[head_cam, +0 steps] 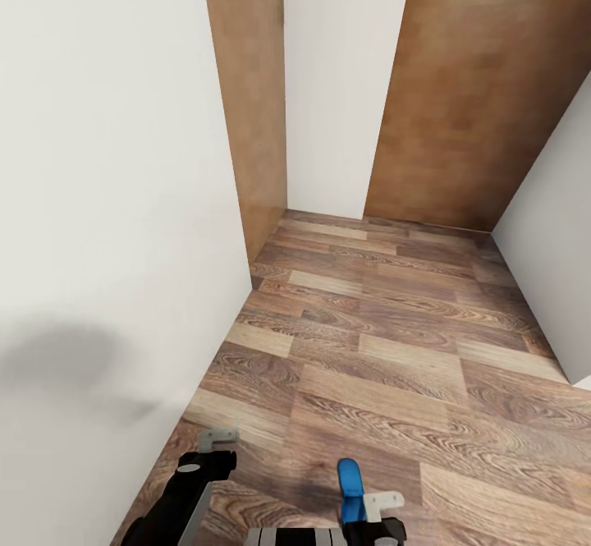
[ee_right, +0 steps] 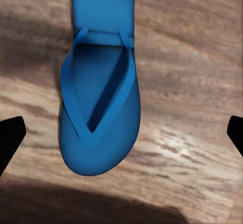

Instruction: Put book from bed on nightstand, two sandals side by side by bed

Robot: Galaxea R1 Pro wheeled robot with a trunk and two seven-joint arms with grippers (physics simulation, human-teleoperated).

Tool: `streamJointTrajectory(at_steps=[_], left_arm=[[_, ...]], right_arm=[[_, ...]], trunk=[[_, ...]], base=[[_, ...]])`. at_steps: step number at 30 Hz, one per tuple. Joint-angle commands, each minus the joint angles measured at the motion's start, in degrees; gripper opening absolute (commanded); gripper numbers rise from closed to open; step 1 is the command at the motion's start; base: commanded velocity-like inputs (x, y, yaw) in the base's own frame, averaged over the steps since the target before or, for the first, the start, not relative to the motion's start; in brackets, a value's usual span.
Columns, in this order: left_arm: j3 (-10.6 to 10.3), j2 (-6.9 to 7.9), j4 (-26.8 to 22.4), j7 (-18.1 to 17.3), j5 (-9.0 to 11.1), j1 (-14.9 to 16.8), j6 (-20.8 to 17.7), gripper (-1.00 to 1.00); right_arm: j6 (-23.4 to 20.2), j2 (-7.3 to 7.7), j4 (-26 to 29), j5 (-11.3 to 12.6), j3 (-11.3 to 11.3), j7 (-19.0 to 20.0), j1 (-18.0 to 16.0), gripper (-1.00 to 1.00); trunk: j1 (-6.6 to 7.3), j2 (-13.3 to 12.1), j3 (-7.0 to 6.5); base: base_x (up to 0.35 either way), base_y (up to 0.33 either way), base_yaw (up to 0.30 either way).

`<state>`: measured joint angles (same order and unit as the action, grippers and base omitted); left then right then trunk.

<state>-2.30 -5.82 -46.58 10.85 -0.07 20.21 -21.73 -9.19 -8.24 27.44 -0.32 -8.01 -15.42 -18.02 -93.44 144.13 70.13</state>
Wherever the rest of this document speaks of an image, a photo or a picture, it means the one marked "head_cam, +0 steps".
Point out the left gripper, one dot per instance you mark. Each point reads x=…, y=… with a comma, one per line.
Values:
x=221, y=462

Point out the sandal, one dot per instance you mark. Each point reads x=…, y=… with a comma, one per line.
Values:
x=352, y=508

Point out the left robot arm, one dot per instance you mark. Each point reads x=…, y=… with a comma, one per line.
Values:
x=177, y=515

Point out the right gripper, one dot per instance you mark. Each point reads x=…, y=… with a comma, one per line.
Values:
x=358, y=533

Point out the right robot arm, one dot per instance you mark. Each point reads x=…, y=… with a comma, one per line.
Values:
x=377, y=531

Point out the sliding door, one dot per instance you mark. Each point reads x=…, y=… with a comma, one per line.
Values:
x=476, y=90
x=248, y=41

